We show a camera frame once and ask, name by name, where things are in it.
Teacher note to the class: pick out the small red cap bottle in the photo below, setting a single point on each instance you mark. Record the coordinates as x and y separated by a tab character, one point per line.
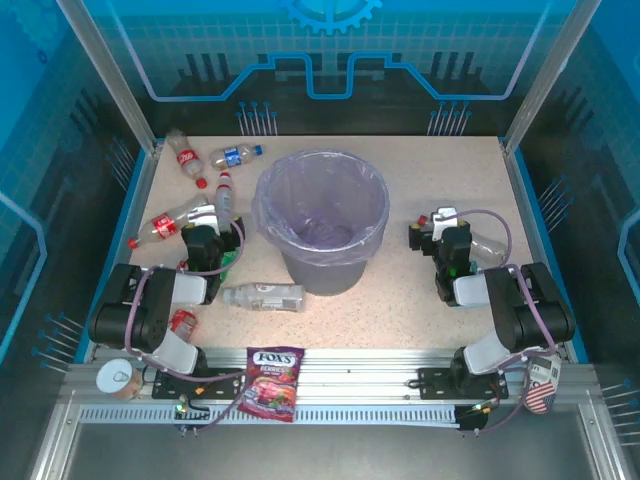
223	197

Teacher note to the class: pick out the red label cola bottle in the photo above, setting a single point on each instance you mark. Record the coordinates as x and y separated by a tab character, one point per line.
186	159
165	223

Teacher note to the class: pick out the large clear plastic bottle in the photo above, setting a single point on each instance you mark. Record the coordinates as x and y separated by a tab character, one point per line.
270	297

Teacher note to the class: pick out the blue label plastic bottle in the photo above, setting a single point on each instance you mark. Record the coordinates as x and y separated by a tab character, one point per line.
232	156

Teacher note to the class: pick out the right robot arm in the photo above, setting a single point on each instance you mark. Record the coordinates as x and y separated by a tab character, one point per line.
530	310

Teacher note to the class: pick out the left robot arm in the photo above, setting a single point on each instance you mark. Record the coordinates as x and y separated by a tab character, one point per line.
120	320

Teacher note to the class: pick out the clear plastic bin liner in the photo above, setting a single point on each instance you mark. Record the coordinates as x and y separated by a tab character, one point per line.
280	170

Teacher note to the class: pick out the grey plastic bin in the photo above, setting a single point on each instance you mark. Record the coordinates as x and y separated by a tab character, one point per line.
320	277

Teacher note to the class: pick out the red drink can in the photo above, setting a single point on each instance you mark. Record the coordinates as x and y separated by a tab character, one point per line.
183	322

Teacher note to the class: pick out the purple candy bag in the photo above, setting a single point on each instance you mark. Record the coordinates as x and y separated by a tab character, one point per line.
272	382

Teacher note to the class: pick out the white paper tag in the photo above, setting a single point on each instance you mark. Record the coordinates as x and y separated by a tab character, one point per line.
544	369

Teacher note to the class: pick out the black controller board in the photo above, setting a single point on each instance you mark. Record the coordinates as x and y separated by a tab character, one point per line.
472	422
192	417

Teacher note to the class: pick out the flag pattern cup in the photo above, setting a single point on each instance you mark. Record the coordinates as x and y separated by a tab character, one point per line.
539	398

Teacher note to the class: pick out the grey metal panel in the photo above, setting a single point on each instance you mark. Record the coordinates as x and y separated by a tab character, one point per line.
320	455

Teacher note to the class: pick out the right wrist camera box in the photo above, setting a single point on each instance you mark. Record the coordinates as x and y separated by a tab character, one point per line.
445	217

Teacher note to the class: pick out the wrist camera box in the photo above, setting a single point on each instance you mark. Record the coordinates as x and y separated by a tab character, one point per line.
445	217
202	217

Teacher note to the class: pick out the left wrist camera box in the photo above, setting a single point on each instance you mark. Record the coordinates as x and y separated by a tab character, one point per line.
202	217

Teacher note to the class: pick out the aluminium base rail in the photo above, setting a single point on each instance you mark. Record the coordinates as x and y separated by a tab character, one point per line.
360	372

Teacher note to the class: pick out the aluminium frame post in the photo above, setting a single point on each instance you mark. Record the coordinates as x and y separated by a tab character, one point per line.
538	75
112	75

